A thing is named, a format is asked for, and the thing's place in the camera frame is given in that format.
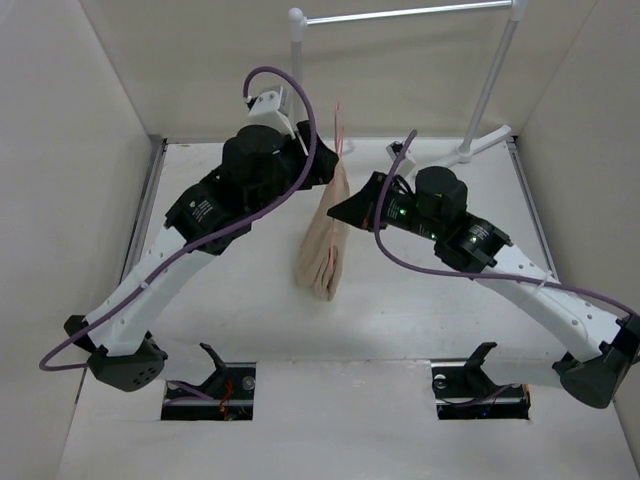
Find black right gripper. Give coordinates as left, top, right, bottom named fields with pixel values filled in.
left=328, top=170, right=445, bottom=242

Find pink wire hanger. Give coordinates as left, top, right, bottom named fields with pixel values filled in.
left=329, top=103, right=350, bottom=271

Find beige drawstring trousers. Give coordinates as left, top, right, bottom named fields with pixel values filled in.
left=294, top=160, right=350, bottom=302

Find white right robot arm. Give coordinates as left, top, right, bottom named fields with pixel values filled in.
left=327, top=166, right=639, bottom=409

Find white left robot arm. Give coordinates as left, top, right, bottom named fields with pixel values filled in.
left=64, top=121, right=338, bottom=399

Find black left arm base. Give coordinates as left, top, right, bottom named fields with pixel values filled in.
left=160, top=344, right=257, bottom=422

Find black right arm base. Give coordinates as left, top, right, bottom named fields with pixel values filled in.
left=430, top=342, right=531, bottom=421

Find white clothes rack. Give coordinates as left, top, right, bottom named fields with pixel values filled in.
left=287, top=0, right=528, bottom=167

